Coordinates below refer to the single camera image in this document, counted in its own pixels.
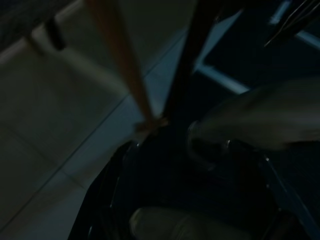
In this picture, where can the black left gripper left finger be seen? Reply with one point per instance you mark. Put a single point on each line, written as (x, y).
(102, 190)

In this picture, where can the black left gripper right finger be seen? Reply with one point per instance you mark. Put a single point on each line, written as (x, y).
(270, 195)

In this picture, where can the white floor tape strip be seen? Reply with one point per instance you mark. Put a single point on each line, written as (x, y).
(222, 78)
(308, 39)

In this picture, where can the brown wooden table leg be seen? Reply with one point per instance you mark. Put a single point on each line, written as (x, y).
(120, 50)

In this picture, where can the black table leg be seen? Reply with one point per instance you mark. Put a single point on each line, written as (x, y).
(186, 62)

